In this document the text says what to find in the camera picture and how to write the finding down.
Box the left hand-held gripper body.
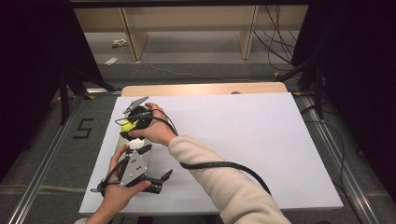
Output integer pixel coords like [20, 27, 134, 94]
[119, 148, 163, 195]

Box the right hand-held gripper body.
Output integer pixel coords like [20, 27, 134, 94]
[122, 95, 154, 131]

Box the white plastic bin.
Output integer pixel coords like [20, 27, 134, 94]
[113, 105, 155, 175]

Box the yellow tennis ball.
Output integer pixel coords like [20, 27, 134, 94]
[120, 119, 138, 133]

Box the person's right hand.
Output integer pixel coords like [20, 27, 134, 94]
[128, 102, 179, 147]

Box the person's left hand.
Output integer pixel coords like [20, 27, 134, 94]
[102, 144, 153, 213]

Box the light wooden table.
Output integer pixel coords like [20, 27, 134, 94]
[120, 81, 289, 97]

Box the black tripod stand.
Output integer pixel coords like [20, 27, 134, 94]
[276, 58, 325, 121]
[58, 66, 117, 126]

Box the small white floor device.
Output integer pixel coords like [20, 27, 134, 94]
[111, 38, 129, 49]

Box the white foam board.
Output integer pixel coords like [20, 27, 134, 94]
[78, 92, 345, 216]

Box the light wooden desk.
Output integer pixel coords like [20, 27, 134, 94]
[74, 5, 309, 62]

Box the black curtain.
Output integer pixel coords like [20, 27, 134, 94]
[0, 0, 105, 183]
[291, 0, 396, 202]

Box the left hand-held gripper black cable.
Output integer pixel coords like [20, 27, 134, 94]
[90, 155, 131, 197]

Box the hand-held gripper black cable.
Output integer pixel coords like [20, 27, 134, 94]
[90, 155, 131, 197]
[114, 108, 273, 197]

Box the right hand-held gripper black cable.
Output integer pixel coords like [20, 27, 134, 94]
[114, 108, 273, 197]

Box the thin white floor cable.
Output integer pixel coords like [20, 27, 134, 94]
[149, 63, 257, 83]

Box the aluminium floor rail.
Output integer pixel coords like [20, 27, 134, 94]
[7, 88, 123, 224]
[299, 94, 381, 224]

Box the bundle of black cables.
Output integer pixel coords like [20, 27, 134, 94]
[253, 5, 301, 73]

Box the black floor cable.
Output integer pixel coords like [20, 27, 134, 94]
[301, 105, 347, 189]

